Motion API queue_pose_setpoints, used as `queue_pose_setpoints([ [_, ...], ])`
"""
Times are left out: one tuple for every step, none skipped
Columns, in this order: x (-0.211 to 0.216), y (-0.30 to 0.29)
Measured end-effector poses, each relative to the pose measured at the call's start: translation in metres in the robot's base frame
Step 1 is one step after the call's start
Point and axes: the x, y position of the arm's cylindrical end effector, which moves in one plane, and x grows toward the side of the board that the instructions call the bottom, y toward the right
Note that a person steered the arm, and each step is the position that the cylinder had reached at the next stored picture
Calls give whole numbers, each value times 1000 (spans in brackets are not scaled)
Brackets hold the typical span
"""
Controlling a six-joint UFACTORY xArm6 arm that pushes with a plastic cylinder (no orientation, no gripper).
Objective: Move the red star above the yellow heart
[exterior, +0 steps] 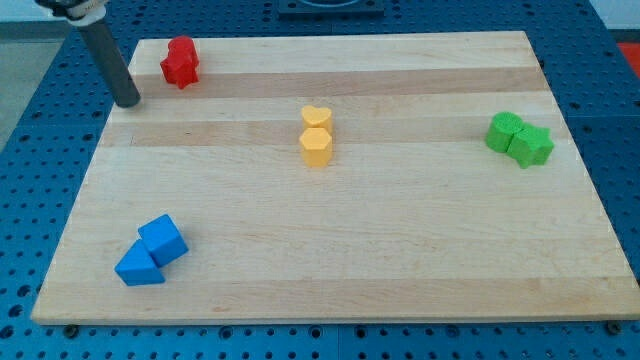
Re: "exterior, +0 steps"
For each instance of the blue cube block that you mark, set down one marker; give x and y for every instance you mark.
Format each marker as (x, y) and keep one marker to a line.
(163, 240)

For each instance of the green star block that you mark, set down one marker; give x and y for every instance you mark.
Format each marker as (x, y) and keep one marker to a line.
(532, 145)

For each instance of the green cylinder block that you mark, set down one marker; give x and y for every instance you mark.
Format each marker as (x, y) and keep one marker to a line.
(503, 127)

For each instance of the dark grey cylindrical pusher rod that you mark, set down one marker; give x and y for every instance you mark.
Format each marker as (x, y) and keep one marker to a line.
(108, 59)

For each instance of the red cylinder block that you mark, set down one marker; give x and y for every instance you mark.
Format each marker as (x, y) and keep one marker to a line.
(183, 47)

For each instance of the wooden board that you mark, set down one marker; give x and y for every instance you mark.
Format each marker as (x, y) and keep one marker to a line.
(414, 219)

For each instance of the blue triangle block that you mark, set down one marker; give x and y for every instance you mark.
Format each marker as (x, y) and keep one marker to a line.
(137, 267)

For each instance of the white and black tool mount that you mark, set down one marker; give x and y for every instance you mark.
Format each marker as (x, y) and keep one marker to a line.
(75, 12)

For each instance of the yellow heart block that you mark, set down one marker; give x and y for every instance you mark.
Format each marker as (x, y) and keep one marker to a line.
(317, 117)

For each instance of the yellow hexagon block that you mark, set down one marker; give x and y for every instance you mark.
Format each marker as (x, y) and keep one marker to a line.
(316, 147)

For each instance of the red star block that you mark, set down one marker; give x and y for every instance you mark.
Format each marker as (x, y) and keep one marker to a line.
(179, 68)

